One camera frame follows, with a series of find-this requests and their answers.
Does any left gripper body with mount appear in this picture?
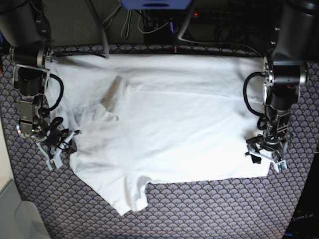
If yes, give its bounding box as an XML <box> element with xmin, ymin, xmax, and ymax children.
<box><xmin>245</xmin><ymin>139</ymin><xmax>287</xmax><ymax>172</ymax></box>

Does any right gripper body with mount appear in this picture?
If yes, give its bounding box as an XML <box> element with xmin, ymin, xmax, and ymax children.
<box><xmin>36</xmin><ymin>129</ymin><xmax>81</xmax><ymax>170</ymax></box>

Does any white T-shirt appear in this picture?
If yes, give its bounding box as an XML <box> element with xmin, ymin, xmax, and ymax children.
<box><xmin>48</xmin><ymin>54</ymin><xmax>270</xmax><ymax>215</ymax></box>

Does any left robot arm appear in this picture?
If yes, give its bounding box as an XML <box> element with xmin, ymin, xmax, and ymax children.
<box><xmin>243</xmin><ymin>0</ymin><xmax>319</xmax><ymax>172</ymax></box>

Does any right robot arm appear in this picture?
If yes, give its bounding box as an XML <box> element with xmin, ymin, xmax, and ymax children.
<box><xmin>0</xmin><ymin>0</ymin><xmax>79</xmax><ymax>170</ymax></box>

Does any patterned grey table cloth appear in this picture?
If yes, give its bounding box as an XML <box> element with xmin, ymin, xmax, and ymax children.
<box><xmin>0</xmin><ymin>55</ymin><xmax>319</xmax><ymax>239</ymax></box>

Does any red black clamp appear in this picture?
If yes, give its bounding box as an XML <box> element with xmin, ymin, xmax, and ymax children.
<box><xmin>172</xmin><ymin>43</ymin><xmax>177</xmax><ymax>54</ymax></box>

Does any blue box overhead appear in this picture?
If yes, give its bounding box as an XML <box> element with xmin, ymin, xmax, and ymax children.
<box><xmin>121</xmin><ymin>0</ymin><xmax>191</xmax><ymax>10</ymax></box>

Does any black power strip red light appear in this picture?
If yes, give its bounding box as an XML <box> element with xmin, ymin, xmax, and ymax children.
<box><xmin>191</xmin><ymin>9</ymin><xmax>244</xmax><ymax>23</ymax></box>

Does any grey looped cable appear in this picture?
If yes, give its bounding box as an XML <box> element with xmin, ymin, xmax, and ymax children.
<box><xmin>101</xmin><ymin>0</ymin><xmax>133</xmax><ymax>39</ymax></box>

